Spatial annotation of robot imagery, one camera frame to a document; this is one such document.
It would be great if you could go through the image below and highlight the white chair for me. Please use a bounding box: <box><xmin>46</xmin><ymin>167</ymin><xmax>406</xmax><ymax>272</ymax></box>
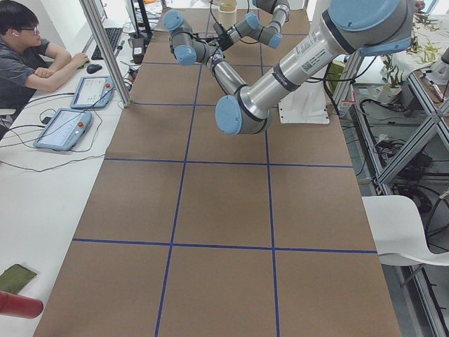
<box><xmin>362</xmin><ymin>195</ymin><xmax>448</xmax><ymax>267</ymax></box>

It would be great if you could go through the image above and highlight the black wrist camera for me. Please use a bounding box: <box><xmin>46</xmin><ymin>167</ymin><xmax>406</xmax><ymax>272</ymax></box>
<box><xmin>213</xmin><ymin>22</ymin><xmax>227</xmax><ymax>39</ymax></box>

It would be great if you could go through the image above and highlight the blue teach pendant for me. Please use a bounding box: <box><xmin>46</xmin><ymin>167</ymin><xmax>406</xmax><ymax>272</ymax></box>
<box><xmin>70</xmin><ymin>76</ymin><xmax>115</xmax><ymax>110</ymax></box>
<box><xmin>33</xmin><ymin>109</ymin><xmax>92</xmax><ymax>151</ymax></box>

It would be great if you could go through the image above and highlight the right black braided cable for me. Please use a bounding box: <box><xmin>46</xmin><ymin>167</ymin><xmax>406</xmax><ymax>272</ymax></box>
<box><xmin>208</xmin><ymin>0</ymin><xmax>281</xmax><ymax>45</ymax></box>

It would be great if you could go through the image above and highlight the white pedestal column base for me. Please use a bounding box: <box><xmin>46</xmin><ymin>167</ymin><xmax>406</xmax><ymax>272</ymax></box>
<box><xmin>279</xmin><ymin>1</ymin><xmax>346</xmax><ymax>124</ymax></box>

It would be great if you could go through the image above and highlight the cream plastic bin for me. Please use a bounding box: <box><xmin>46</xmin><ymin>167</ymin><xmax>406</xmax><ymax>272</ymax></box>
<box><xmin>217</xmin><ymin>0</ymin><xmax>237</xmax><ymax>29</ymax></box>

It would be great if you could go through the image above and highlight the far blue teach pendant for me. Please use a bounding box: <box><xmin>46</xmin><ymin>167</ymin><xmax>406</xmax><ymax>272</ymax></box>
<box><xmin>70</xmin><ymin>76</ymin><xmax>115</xmax><ymax>110</ymax></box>

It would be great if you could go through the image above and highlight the aluminium frame post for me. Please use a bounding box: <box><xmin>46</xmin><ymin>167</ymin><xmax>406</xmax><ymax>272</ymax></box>
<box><xmin>79</xmin><ymin>0</ymin><xmax>130</xmax><ymax>107</ymax></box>

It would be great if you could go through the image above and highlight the red bottle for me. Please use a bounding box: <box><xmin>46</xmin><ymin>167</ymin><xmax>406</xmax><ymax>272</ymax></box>
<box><xmin>1</xmin><ymin>291</ymin><xmax>43</xmax><ymax>319</ymax></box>

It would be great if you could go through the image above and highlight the black keyboard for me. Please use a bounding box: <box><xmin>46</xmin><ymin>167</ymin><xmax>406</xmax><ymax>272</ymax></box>
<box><xmin>91</xmin><ymin>27</ymin><xmax>123</xmax><ymax>60</ymax></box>

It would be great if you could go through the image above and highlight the black braided cable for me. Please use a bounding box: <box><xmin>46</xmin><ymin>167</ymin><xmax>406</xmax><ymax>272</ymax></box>
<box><xmin>208</xmin><ymin>0</ymin><xmax>281</xmax><ymax>45</ymax></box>
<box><xmin>168</xmin><ymin>31</ymin><xmax>225</xmax><ymax>67</ymax></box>

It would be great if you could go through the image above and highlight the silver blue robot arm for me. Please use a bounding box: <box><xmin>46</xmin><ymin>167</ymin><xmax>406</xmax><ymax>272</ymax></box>
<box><xmin>162</xmin><ymin>1</ymin><xmax>415</xmax><ymax>135</ymax></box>
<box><xmin>213</xmin><ymin>1</ymin><xmax>290</xmax><ymax>51</ymax></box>

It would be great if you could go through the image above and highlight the green bean bag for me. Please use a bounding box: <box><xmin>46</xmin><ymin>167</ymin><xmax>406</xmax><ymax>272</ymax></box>
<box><xmin>0</xmin><ymin>264</ymin><xmax>37</xmax><ymax>294</ymax></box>

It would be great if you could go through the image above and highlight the seated man grey shirt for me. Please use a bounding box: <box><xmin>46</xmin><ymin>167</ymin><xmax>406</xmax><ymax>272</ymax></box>
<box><xmin>1</xmin><ymin>1</ymin><xmax>88</xmax><ymax>119</ymax></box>

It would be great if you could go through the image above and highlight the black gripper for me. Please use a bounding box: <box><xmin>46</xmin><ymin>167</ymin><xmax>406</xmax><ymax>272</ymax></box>
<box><xmin>219</xmin><ymin>27</ymin><xmax>239</xmax><ymax>49</ymax></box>

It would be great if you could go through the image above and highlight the left black braided cable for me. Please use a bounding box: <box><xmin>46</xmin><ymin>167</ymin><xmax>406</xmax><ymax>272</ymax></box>
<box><xmin>168</xmin><ymin>31</ymin><xmax>225</xmax><ymax>67</ymax></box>

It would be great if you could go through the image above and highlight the near blue teach pendant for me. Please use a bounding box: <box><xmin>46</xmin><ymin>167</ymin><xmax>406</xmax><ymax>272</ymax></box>
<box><xmin>33</xmin><ymin>109</ymin><xmax>92</xmax><ymax>151</ymax></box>

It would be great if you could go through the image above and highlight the black computer mouse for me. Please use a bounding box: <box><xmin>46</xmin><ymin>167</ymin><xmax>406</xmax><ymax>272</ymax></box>
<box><xmin>86</xmin><ymin>64</ymin><xmax>102</xmax><ymax>74</ymax></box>

